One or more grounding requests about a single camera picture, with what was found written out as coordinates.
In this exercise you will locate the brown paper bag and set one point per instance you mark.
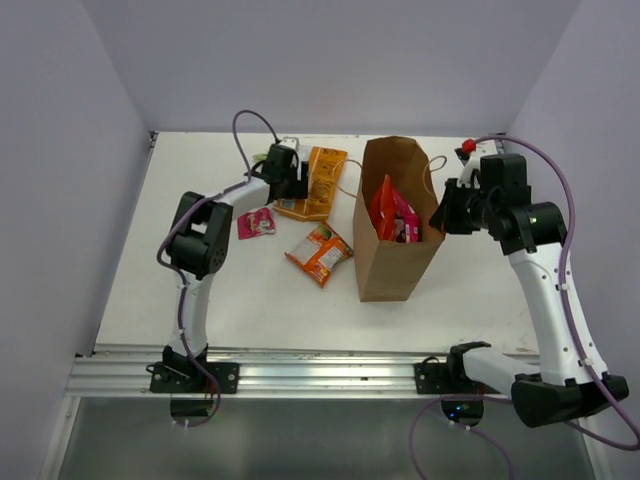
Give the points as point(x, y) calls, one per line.
point(390, 271)

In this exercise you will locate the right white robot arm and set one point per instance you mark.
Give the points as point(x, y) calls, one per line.
point(571, 380)

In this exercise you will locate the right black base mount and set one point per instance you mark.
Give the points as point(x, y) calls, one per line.
point(431, 377)

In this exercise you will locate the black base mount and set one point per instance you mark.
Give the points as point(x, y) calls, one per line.
point(222, 377)
point(431, 377)

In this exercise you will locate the red and cream chip bag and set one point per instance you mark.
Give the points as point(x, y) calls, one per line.
point(383, 213)

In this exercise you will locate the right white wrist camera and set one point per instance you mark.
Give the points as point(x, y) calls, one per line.
point(470, 158)

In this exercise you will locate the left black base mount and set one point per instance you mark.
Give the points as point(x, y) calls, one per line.
point(222, 377)

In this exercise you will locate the aluminium rail frame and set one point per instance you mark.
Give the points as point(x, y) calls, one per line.
point(259, 374)

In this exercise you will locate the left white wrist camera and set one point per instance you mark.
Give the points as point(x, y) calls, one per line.
point(292, 143)

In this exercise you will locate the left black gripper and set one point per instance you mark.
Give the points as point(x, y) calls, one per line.
point(298, 189)

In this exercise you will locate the tall orange snack bag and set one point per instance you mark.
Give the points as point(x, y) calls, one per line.
point(325, 168)

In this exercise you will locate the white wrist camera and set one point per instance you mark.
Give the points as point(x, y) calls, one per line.
point(292, 143)
point(470, 158)

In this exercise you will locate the small orange snack packet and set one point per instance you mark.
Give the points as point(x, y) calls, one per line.
point(318, 254)

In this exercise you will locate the large pink cookie bag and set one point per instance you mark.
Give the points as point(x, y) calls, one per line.
point(407, 222)

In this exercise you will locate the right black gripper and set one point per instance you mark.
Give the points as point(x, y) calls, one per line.
point(445, 219)

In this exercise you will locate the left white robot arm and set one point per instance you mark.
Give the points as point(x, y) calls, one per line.
point(196, 248)

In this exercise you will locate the small pink snack packet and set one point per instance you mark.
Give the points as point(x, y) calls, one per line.
point(255, 224)

